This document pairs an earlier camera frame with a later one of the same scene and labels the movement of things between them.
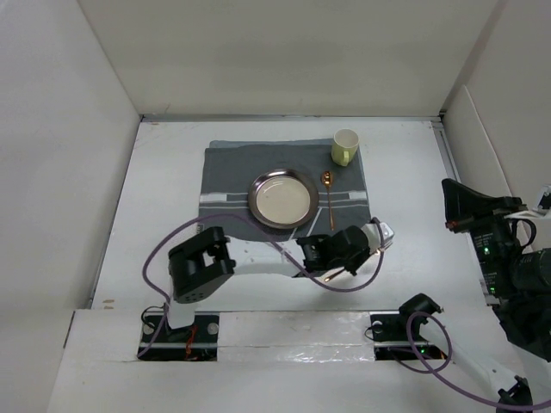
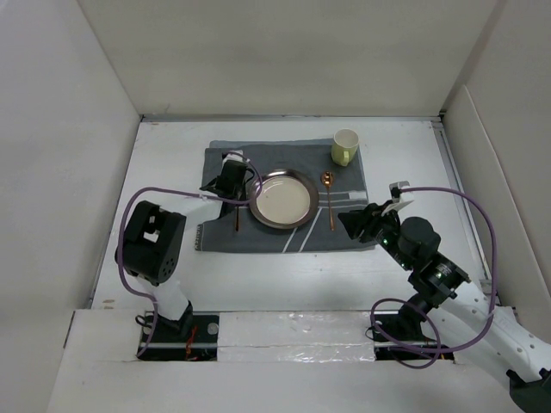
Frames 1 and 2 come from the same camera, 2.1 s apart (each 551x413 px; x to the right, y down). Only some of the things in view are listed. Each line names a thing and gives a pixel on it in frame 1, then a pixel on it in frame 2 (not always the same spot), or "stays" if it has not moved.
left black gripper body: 350,263 -> 240,192
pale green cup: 344,146 stays
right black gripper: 466,207 -> 355,220
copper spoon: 326,178 stays
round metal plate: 283,198 stays
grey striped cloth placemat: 229,168 stays
